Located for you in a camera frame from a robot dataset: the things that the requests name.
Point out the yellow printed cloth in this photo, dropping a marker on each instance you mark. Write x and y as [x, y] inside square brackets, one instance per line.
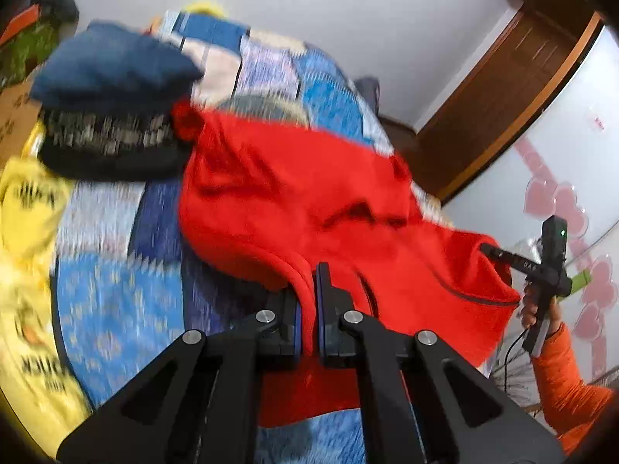
[29, 212]

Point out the person's right hand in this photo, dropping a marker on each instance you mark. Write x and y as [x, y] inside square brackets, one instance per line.
[527, 307]

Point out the brown wooden door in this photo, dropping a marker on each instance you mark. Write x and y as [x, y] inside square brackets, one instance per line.
[493, 106]

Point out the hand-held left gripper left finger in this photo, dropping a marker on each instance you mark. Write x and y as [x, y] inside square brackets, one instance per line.
[251, 348]

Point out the brown cardboard box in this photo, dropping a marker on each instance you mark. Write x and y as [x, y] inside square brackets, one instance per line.
[17, 116]

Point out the blue patchwork bedspread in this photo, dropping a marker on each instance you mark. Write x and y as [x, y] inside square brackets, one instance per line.
[116, 299]

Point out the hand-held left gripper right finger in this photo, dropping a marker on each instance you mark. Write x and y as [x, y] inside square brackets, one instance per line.
[338, 328]

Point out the person's right forearm orange sleeve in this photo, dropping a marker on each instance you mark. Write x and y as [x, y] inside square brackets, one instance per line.
[570, 396]

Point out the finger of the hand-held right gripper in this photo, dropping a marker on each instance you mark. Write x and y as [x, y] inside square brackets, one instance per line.
[512, 261]

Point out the green plastic piece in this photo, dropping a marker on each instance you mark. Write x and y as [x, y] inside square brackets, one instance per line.
[582, 281]

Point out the folded blue denim garment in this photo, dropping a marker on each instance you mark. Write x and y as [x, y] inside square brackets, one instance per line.
[111, 67]

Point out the green patterned cloth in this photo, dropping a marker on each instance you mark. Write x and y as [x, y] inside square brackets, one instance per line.
[26, 53]

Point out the white heart-patterned wardrobe door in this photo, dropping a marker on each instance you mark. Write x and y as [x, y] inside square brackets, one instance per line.
[556, 154]

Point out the red zip jacket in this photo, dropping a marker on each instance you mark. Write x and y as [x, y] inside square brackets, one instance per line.
[290, 193]

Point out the folded black patterned garment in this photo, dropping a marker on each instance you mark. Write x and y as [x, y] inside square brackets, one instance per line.
[111, 154]

